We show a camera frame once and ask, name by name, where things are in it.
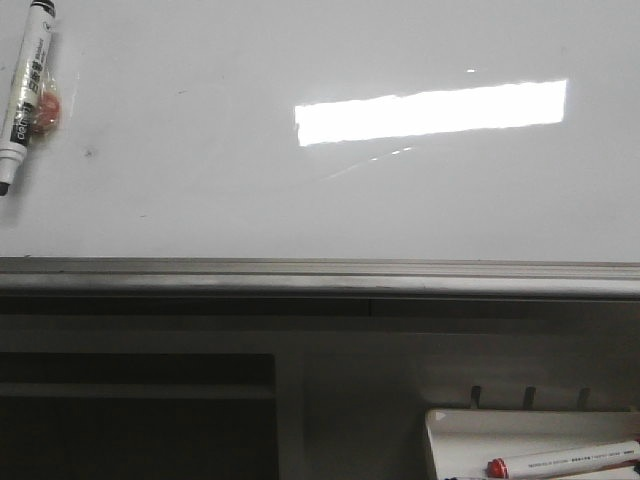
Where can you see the red round magnet taped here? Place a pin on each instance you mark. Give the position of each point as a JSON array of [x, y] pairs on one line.
[[47, 114]]

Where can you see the white whiteboard marker black tip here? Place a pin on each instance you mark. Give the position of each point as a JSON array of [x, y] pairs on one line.
[[25, 89]]

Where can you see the white whiteboard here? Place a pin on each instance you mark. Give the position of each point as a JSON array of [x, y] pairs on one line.
[[427, 130]]

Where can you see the dark tray hook left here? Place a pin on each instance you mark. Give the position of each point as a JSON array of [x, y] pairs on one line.
[[475, 396]]

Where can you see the dark tray hook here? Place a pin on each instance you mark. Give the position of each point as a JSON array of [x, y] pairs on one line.
[[529, 398], [475, 396], [583, 399]]

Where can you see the white accessory tray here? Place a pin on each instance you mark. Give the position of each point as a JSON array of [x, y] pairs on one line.
[[460, 443]]

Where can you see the dark tray hook middle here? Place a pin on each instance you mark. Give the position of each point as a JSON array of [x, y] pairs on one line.
[[529, 398]]

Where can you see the dark tray hook right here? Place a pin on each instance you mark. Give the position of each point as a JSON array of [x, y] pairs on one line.
[[583, 399]]

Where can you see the white marker with red cap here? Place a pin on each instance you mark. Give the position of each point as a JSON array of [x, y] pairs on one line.
[[564, 462]]

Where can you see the grey aluminium whiteboard frame rail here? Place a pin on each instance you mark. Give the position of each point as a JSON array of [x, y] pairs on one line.
[[208, 277]]

